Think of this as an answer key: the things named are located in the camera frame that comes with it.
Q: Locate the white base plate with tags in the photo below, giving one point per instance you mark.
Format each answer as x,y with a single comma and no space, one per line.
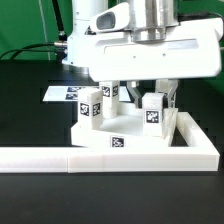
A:
70,93

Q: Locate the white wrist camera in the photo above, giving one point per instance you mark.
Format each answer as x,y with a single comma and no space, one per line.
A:
111,20

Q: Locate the white L-shaped obstacle wall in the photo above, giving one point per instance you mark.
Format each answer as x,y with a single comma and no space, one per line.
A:
198,155

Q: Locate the white square tabletop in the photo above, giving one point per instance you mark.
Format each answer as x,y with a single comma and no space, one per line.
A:
125,131

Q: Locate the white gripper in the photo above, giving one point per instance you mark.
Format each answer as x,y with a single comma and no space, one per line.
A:
190,50

